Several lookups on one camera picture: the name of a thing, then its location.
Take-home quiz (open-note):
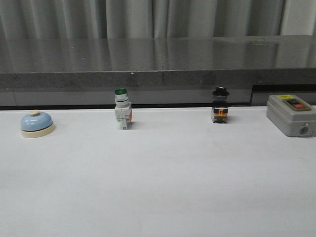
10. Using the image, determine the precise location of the green push button switch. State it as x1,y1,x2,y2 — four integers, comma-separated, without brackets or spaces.
115,88,133,129

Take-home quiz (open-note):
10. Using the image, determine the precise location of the grey curtain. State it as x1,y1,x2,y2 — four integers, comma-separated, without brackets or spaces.
0,0,316,40

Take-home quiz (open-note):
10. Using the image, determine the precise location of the grey stone counter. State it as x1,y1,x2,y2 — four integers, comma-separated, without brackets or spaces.
0,36,316,107

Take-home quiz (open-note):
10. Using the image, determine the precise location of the black selector knob switch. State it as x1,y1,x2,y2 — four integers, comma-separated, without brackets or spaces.
211,86,229,123

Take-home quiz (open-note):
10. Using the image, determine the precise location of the blue cream call bell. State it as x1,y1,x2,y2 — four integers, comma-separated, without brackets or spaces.
20,110,55,138

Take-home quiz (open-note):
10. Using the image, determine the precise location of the grey push button box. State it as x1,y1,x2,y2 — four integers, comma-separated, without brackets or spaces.
267,95,316,137

